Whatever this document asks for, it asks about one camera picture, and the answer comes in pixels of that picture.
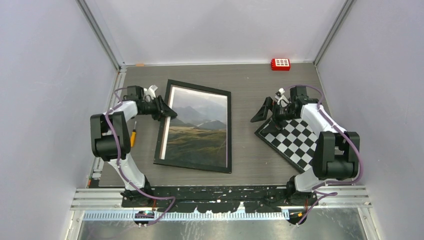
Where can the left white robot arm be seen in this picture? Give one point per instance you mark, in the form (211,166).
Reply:
(111,141)

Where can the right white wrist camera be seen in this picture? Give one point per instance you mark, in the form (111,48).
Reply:
(280,98)

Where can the landscape photo print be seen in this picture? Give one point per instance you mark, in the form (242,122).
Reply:
(198,135)

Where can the black picture frame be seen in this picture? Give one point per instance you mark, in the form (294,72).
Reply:
(159,161)

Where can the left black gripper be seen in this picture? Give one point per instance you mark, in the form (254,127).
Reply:
(165,110)

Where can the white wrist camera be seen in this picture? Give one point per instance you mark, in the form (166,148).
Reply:
(280,98)
(150,93)

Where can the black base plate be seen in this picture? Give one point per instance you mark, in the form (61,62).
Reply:
(219,199)

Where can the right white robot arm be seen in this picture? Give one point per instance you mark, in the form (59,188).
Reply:
(336,159)

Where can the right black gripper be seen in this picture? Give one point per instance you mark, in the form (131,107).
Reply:
(262,114)

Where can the aluminium rail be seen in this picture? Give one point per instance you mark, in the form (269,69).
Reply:
(106,204)

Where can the orange handled screwdriver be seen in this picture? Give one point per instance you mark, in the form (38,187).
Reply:
(133,135)

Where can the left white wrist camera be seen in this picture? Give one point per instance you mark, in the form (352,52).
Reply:
(150,93)

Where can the red toy brick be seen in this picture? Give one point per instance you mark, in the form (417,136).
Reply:
(280,64)

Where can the black white checkerboard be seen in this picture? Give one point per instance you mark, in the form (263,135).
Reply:
(295,142)

